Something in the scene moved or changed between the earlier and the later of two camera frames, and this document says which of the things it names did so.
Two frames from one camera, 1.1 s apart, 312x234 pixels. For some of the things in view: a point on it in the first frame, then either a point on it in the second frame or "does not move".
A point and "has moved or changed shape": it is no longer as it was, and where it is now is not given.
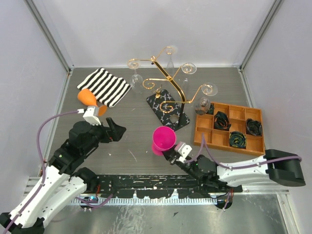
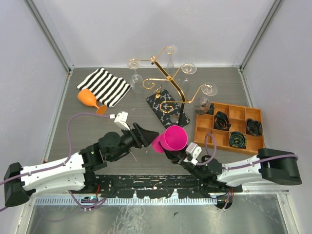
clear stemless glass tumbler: (136, 82) does not move
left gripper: (114, 133) -> (142, 137)
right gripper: (171, 154) does not move
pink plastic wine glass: (163, 138) has moved or changed shape
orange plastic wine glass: (87, 97) does not move
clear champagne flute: (187, 68) does not move
